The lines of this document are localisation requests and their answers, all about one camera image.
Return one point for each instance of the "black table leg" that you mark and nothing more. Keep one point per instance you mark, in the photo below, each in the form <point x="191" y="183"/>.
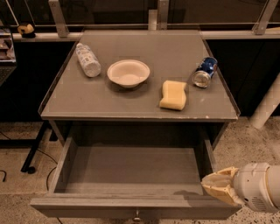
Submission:
<point x="17" y="136"/>

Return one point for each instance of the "yellow sponge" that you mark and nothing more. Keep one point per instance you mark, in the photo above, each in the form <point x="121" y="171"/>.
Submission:
<point x="174" y="96"/>

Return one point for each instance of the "clear plastic water bottle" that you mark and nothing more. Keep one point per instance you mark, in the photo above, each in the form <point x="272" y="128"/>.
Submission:
<point x="88" y="62"/>

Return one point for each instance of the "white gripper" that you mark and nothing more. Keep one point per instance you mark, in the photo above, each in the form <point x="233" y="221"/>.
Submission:
<point x="251" y="184"/>

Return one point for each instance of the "white paper bowl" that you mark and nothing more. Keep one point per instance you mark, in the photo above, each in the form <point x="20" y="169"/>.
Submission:
<point x="128" y="73"/>

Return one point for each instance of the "blue soda can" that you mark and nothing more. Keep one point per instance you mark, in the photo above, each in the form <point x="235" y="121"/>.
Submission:
<point x="204" y="72"/>

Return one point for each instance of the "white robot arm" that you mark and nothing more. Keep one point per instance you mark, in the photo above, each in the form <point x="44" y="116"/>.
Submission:
<point x="267" y="106"/>

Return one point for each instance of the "grey drawer cabinet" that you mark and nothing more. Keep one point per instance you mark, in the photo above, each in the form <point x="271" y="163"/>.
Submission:
<point x="170" y="55"/>

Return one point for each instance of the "yellow black tape measure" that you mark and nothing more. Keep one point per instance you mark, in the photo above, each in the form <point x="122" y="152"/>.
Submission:
<point x="26" y="30"/>

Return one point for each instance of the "metal window rail frame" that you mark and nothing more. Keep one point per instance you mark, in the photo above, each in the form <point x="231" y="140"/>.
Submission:
<point x="64" y="20"/>

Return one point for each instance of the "grey top drawer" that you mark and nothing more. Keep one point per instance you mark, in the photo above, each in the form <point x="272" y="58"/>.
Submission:
<point x="138" y="183"/>

